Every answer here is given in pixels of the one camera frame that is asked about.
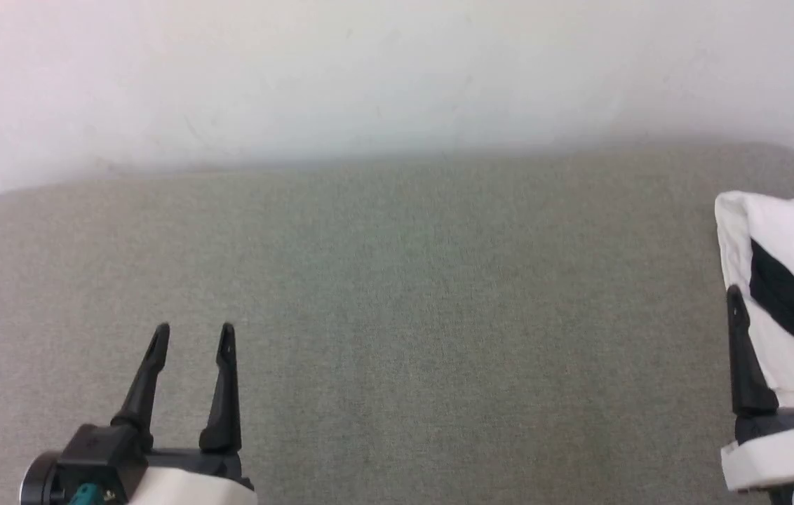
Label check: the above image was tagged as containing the grey fabric sofa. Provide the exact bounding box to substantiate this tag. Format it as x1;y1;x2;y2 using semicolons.
0;142;794;505

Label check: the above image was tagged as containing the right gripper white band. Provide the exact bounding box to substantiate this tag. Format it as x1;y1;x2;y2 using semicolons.
720;278;794;493

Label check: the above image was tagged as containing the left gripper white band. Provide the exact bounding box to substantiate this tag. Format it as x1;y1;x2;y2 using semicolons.
18;322;259;505

